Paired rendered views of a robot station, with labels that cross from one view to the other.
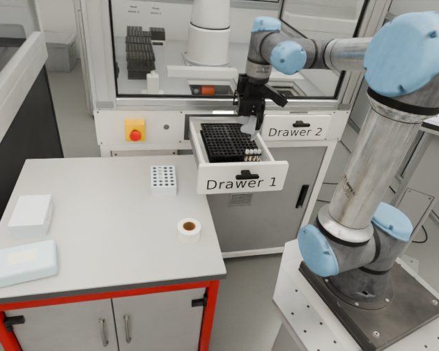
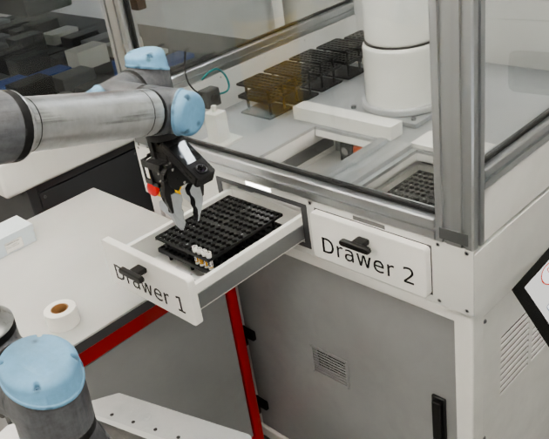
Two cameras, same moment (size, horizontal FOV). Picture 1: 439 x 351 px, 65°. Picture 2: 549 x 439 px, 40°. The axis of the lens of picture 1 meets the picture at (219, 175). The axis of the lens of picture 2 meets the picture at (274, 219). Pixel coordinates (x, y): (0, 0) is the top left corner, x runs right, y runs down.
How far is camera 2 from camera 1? 148 cm
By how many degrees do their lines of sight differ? 54
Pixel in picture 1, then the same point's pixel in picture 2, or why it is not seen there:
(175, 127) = (210, 192)
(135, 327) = not seen: hidden behind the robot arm
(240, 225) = (342, 421)
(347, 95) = (451, 212)
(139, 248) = (17, 308)
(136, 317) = not seen: hidden behind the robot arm
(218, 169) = (117, 252)
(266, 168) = (163, 274)
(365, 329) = not seen: outside the picture
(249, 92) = (158, 151)
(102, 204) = (65, 255)
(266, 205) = (376, 404)
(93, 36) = (118, 54)
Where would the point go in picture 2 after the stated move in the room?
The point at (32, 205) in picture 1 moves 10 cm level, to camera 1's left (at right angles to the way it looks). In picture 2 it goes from (9, 226) to (1, 212)
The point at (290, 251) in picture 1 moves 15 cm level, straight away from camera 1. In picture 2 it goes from (104, 404) to (183, 386)
